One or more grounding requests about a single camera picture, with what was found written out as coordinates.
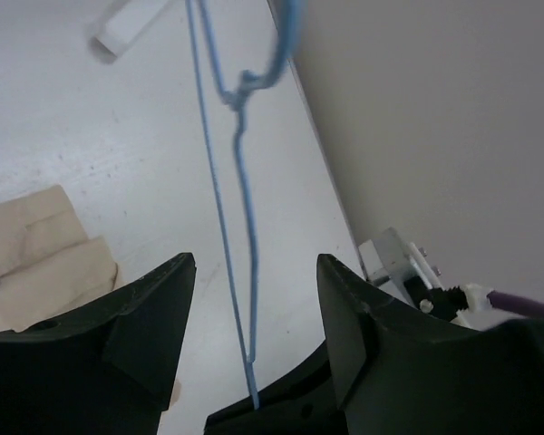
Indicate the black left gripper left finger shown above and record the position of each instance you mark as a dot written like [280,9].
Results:
[107,367]

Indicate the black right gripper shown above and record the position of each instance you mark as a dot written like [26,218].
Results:
[301,402]

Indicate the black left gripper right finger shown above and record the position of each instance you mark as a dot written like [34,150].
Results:
[396,370]

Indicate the beige trousers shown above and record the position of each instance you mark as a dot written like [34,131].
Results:
[48,264]

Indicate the light blue wire hanger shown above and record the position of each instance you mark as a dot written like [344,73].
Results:
[237,101]

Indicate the white clothes rack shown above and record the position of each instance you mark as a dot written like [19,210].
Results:
[121,25]

